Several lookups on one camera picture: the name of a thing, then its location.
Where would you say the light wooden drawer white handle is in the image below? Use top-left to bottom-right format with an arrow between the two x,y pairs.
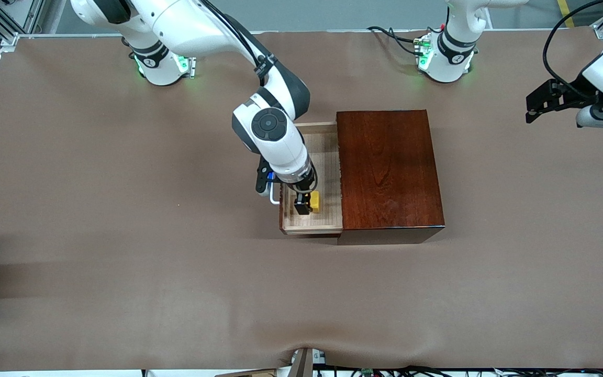
269,121 -> 344,236

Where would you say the dark wooden drawer cabinet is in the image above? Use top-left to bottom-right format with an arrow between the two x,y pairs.
336,109 -> 446,246

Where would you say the brown table cover cloth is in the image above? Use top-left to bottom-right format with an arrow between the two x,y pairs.
0,29 -> 603,371

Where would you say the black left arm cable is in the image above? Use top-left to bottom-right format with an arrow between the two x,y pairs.
542,0 -> 603,100

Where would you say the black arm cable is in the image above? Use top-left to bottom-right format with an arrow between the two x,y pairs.
542,0 -> 603,100
197,0 -> 281,87

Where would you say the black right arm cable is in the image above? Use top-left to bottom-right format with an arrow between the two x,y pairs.
197,0 -> 281,87

